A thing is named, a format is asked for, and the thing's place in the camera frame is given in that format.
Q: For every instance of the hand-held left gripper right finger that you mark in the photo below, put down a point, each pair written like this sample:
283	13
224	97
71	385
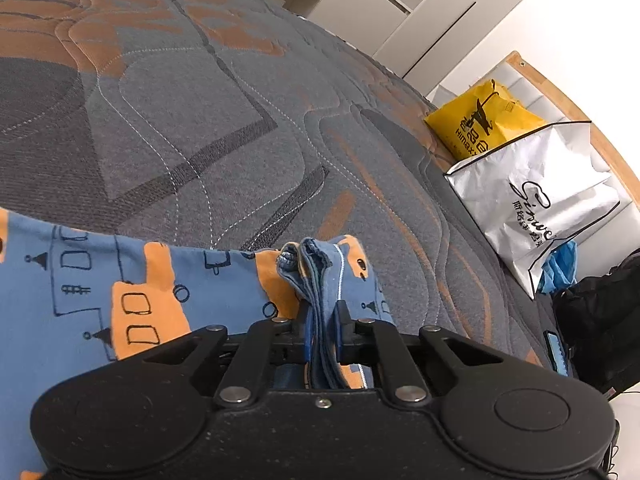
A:
390	355

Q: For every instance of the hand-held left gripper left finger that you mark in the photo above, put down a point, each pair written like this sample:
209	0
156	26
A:
250	360

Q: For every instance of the blue pants with orange print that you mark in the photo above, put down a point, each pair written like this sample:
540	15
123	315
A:
60	280

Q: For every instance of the small blue striped item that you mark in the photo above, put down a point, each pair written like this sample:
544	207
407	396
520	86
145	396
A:
557	352

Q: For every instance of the blue plastic bag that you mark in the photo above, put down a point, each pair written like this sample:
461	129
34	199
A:
560	267

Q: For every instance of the black backpack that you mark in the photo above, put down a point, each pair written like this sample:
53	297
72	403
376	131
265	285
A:
600	320

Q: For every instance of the white shopping bag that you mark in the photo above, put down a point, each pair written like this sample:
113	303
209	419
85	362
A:
545	195

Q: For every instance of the yellow shopping bag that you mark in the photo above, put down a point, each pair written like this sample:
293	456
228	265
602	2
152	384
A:
480	120

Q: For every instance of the grey and orange quilted mattress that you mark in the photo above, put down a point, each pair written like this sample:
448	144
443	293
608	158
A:
200	110

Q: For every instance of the wooden bed headboard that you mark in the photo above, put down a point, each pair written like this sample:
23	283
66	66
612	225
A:
565	100

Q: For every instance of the beige wardrobe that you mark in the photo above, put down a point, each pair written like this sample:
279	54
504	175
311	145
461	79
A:
450	15

